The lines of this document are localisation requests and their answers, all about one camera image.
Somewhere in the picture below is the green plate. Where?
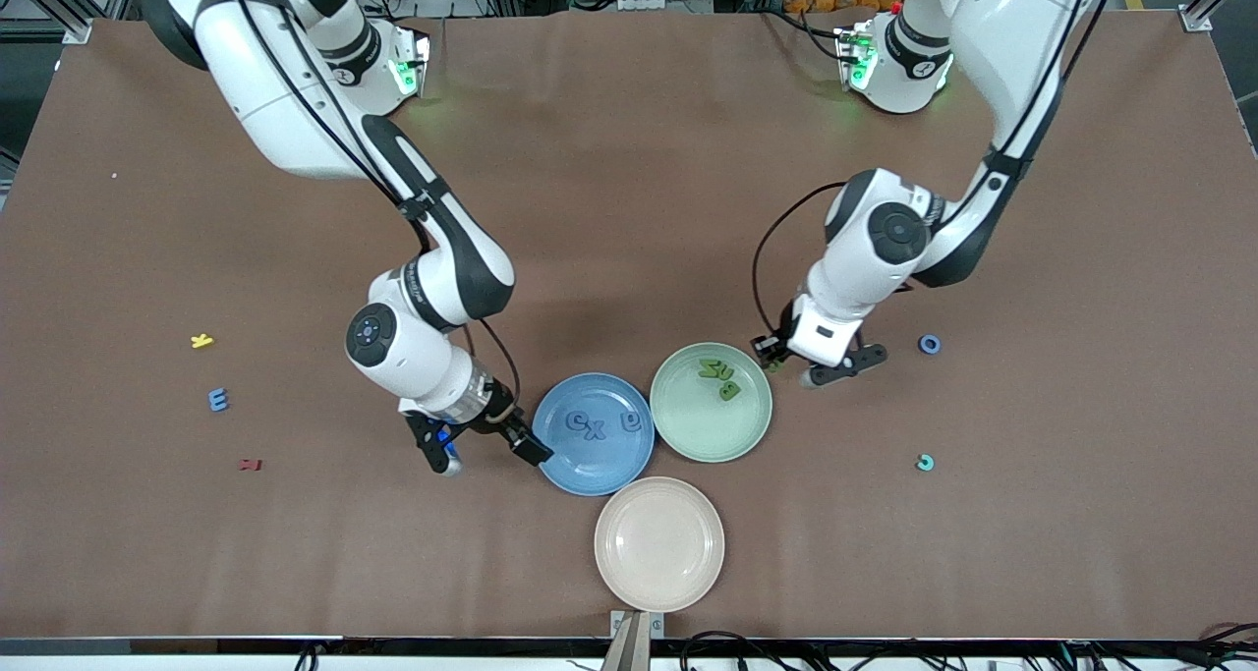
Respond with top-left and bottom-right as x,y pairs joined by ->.
650,342 -> 773,464

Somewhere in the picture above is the blue plate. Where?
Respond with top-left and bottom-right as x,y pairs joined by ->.
531,372 -> 656,497

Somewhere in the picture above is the beige plate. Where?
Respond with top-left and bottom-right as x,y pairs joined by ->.
594,475 -> 726,613

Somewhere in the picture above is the long white power strip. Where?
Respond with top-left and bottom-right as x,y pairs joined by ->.
570,0 -> 714,14

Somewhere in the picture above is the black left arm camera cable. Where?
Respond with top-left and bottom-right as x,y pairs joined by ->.
753,0 -> 1107,350

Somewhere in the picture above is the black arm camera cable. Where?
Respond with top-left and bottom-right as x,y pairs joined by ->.
224,0 -> 522,415
753,0 -> 1107,350

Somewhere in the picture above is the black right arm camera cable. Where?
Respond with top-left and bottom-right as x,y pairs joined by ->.
224,0 -> 522,415

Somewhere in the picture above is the black table edge rail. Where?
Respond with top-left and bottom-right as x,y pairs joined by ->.
0,637 -> 1258,658

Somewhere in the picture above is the metal table bracket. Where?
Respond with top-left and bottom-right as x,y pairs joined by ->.
609,609 -> 665,671

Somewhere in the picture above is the black cable bundle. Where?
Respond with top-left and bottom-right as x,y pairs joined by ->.
678,624 -> 1258,671

